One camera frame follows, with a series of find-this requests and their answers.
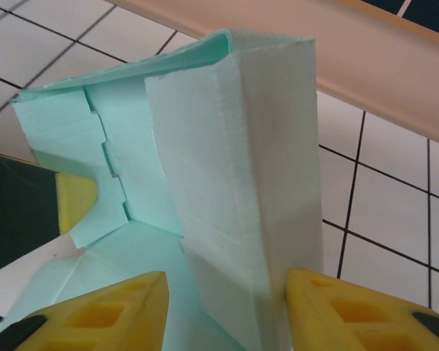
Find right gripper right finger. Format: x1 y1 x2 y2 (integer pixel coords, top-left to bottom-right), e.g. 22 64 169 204
285 266 439 351

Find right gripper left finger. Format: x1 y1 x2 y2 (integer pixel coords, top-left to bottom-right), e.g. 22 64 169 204
0 270 170 351

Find teal paper box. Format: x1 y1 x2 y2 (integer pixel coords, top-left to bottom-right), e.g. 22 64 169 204
1 29 326 351

